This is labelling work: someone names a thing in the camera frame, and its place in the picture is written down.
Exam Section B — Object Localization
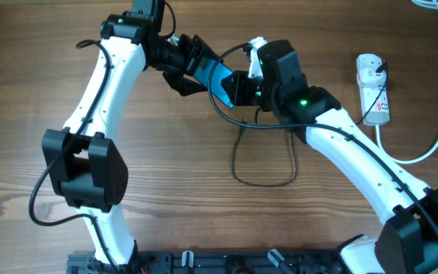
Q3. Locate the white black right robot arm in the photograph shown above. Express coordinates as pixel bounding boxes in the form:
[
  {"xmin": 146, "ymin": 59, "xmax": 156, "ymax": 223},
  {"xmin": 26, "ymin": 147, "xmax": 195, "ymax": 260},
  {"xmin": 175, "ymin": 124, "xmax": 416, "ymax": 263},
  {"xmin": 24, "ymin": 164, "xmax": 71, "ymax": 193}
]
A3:
[{"xmin": 210, "ymin": 38, "xmax": 438, "ymax": 273}]

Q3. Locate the black charger cable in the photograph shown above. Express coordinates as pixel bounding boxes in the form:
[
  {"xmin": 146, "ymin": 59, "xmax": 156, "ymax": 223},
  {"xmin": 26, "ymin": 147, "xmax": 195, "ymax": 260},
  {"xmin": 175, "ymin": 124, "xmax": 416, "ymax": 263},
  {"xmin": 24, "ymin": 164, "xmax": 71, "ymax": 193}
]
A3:
[{"xmin": 230, "ymin": 59, "xmax": 391, "ymax": 188}]

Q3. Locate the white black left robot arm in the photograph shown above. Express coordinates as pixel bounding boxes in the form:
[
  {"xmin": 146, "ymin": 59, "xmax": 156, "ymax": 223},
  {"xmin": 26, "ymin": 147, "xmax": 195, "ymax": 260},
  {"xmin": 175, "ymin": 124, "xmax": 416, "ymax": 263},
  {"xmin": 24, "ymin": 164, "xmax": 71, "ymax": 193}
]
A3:
[{"xmin": 42, "ymin": 0, "xmax": 217, "ymax": 273}]

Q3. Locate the white power strip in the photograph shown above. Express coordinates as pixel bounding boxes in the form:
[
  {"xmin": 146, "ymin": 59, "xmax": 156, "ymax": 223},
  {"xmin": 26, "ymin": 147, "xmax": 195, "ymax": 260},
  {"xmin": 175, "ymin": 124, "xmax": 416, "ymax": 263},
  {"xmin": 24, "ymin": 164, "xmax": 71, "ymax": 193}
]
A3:
[{"xmin": 356, "ymin": 53, "xmax": 390, "ymax": 126}]

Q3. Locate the white charger plug adapter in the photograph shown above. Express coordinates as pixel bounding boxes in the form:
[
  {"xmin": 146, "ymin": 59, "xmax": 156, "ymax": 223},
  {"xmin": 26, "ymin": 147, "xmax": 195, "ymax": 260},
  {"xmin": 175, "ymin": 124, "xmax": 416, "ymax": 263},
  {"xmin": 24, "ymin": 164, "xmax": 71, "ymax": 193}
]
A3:
[{"xmin": 357, "ymin": 67, "xmax": 386, "ymax": 88}]

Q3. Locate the blue screen Galaxy smartphone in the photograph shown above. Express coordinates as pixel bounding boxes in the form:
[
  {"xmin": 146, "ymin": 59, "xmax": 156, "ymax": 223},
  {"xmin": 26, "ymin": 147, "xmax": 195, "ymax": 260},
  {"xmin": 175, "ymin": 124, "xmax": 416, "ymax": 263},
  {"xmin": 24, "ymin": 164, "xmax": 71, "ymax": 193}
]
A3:
[{"xmin": 192, "ymin": 58, "xmax": 234, "ymax": 109}]

